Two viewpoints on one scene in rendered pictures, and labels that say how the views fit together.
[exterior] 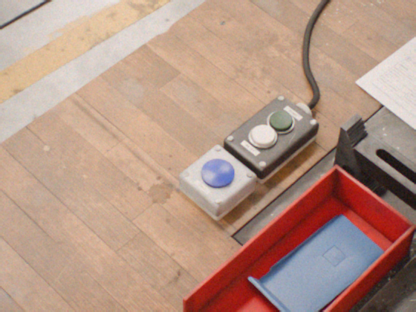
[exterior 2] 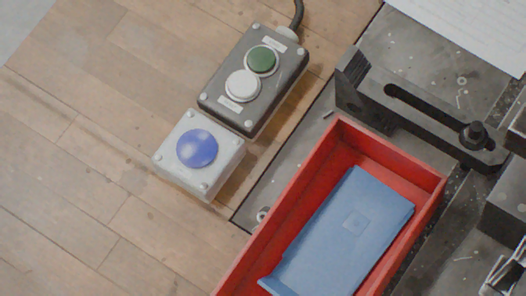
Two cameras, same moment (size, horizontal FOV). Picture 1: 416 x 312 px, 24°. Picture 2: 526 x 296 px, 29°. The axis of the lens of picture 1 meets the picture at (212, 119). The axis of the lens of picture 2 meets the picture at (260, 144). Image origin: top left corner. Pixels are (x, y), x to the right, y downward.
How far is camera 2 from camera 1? 32 cm
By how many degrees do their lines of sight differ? 16
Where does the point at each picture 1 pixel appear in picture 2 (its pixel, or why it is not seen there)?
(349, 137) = (347, 77)
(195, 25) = not seen: outside the picture
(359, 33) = not seen: outside the picture
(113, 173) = (72, 166)
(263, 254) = (271, 238)
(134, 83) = (73, 37)
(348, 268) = (375, 236)
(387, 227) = (413, 176)
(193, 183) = (169, 167)
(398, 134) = (408, 37)
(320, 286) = (345, 266)
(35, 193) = not seen: outside the picture
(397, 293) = (437, 253)
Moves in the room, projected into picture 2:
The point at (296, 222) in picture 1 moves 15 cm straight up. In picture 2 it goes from (303, 189) to (296, 129)
